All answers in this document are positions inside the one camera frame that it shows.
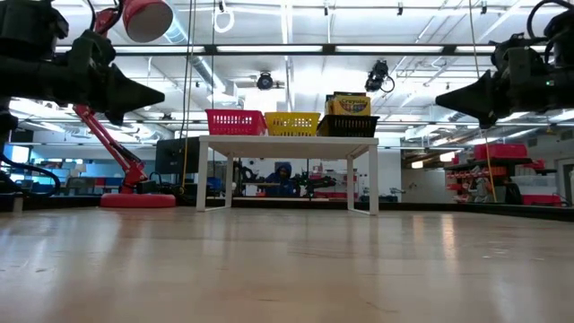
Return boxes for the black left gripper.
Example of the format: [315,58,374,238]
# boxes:
[66,29,166,119]

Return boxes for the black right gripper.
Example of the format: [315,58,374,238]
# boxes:
[435,33,553,120]

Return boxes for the red plastic basket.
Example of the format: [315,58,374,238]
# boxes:
[204,109,268,136]

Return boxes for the black plastic basket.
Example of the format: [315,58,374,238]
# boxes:
[317,114,381,138]

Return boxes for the yellow plastic basket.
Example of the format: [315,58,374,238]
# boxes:
[264,111,322,137]

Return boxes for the red desk lamp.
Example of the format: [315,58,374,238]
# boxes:
[71,0,178,209]

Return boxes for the red storage bins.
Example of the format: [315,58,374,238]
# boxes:
[474,143,529,162]

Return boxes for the black shelf cart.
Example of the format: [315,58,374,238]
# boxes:
[443,156,560,203]

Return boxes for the black computer monitor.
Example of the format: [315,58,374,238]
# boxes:
[155,136,201,175]

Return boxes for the black overhead light beam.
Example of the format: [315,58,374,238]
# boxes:
[53,43,551,57]

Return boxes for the white perforated riser shelf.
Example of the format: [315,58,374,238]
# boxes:
[196,135,380,212]

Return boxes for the person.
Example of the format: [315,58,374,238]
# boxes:
[264,161,300,198]

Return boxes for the yellow hanging rope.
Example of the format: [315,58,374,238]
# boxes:
[181,0,197,189]
[468,0,498,202]

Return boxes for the black ceiling camera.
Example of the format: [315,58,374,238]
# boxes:
[365,60,396,94]
[256,71,274,92]

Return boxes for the white cable ring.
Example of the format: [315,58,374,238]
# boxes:
[213,8,235,35]

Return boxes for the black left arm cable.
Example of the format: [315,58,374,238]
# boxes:
[0,152,62,198]

